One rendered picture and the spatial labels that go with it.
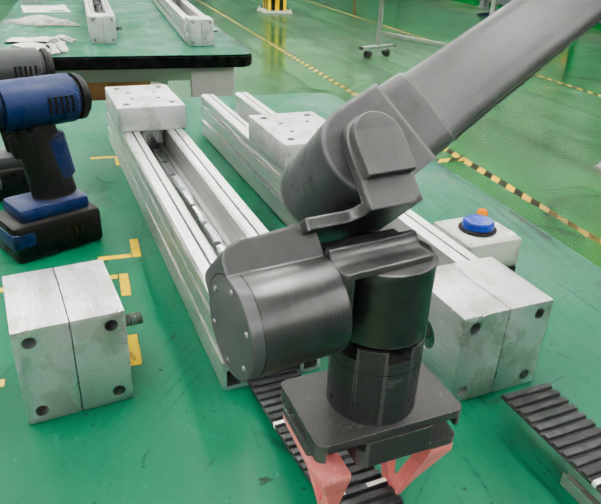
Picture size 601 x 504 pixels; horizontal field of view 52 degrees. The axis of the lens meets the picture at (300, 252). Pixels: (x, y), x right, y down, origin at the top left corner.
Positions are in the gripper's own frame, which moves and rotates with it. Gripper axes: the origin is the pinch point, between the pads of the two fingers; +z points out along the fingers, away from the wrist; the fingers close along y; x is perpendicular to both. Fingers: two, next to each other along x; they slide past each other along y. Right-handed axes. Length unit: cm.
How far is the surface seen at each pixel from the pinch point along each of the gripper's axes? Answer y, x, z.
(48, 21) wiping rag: 9, -269, 1
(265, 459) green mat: 4.2, -8.0, 2.9
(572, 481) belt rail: -17.1, 3.5, 1.7
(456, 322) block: -14.0, -9.3, -5.7
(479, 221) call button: -31.5, -28.9, -4.6
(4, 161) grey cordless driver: 23, -72, -3
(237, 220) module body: -2.2, -36.1, -5.5
